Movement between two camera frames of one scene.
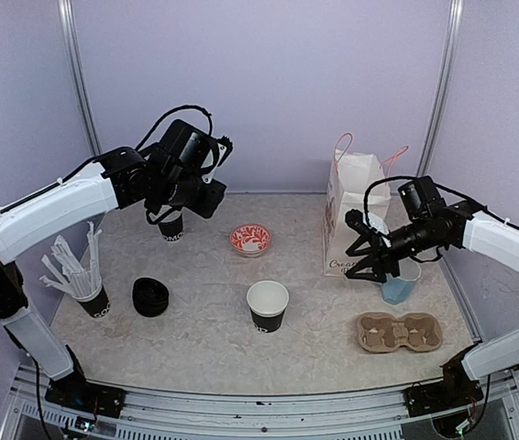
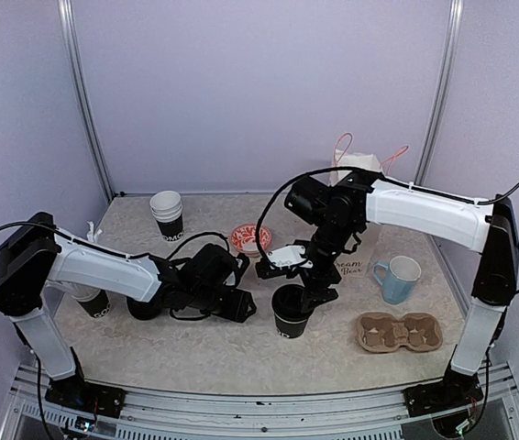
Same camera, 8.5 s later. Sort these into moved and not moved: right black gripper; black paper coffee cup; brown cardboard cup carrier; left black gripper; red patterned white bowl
Moved: left black gripper; right black gripper; black paper coffee cup
Not moved: red patterned white bowl; brown cardboard cup carrier
